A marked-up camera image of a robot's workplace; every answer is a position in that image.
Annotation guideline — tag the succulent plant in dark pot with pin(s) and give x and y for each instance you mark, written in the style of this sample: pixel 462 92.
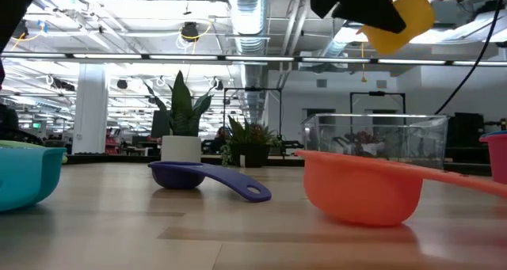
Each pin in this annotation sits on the succulent plant in dark pot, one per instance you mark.
pixel 253 155

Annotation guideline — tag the yellow measuring cup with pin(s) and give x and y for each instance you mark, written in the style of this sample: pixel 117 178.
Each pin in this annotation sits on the yellow measuring cup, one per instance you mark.
pixel 412 20

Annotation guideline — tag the red measuring cup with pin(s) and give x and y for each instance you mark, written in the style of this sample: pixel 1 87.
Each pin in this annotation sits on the red measuring cup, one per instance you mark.
pixel 497 159

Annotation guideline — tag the black ceiling-mounted device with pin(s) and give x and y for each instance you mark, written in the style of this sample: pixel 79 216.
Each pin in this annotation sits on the black ceiling-mounted device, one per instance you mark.
pixel 20 29

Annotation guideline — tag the person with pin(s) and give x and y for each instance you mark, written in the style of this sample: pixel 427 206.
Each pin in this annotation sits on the person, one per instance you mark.
pixel 8 119

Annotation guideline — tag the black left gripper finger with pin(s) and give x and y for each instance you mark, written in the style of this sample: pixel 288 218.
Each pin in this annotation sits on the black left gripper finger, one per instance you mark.
pixel 368 8

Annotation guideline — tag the black background equipment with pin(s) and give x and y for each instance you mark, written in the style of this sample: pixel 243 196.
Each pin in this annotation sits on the black background equipment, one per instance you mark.
pixel 467 131

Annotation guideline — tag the black background rig frame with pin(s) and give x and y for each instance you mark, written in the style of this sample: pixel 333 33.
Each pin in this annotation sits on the black background rig frame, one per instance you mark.
pixel 376 93
pixel 253 89

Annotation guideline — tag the black overhead camera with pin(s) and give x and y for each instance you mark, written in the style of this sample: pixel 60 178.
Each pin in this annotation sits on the black overhead camera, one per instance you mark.
pixel 190 31

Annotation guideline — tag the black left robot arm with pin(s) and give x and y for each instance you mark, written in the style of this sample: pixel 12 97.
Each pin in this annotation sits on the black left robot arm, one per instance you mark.
pixel 12 8

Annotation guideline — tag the snake plant in white pot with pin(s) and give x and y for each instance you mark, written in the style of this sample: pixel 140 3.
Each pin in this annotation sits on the snake plant in white pot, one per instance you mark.
pixel 180 149

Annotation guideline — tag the silver ventilation duct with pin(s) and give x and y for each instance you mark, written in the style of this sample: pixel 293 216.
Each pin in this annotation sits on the silver ventilation duct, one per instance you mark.
pixel 248 20

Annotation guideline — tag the dark blue measuring cup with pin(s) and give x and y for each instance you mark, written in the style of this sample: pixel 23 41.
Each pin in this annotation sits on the dark blue measuring cup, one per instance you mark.
pixel 178 177

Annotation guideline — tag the clear plastic basket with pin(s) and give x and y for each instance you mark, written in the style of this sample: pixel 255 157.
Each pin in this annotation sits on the clear plastic basket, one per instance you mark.
pixel 420 143

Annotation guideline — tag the rig beam with light strips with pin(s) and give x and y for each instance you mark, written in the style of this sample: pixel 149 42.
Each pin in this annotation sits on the rig beam with light strips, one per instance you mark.
pixel 107 56

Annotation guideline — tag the orange measuring cup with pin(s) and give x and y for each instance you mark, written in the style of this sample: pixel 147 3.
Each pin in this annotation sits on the orange measuring cup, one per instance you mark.
pixel 356 191

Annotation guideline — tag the white pillar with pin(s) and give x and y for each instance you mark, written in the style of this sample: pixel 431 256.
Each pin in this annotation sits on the white pillar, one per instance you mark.
pixel 90 111

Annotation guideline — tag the teal measuring cup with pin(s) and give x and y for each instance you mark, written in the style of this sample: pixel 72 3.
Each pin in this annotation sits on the teal measuring cup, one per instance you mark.
pixel 27 175

